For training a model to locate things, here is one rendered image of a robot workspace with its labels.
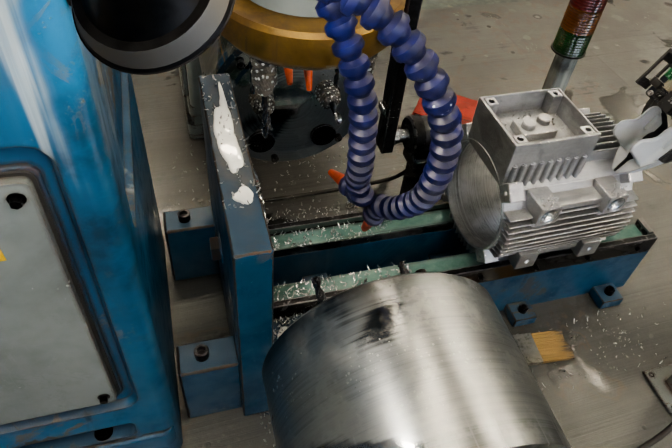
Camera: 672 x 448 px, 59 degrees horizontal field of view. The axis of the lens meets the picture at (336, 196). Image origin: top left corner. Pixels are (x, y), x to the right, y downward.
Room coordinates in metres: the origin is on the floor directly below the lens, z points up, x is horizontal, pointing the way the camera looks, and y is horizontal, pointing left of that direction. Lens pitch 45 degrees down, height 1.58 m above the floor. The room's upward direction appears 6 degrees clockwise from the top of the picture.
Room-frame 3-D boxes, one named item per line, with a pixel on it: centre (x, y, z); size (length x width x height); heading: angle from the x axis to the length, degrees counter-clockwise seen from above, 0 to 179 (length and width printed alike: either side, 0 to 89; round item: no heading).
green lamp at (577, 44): (0.99, -0.40, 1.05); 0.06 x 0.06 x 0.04
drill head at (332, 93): (0.84, 0.12, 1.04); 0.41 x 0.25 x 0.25; 20
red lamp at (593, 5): (0.99, -0.40, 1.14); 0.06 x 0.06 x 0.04
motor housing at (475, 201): (0.63, -0.28, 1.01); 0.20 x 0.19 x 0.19; 111
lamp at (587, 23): (0.99, -0.40, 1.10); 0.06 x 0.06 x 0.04
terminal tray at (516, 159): (0.62, -0.24, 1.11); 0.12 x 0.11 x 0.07; 111
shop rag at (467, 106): (1.08, -0.23, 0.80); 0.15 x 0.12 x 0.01; 74
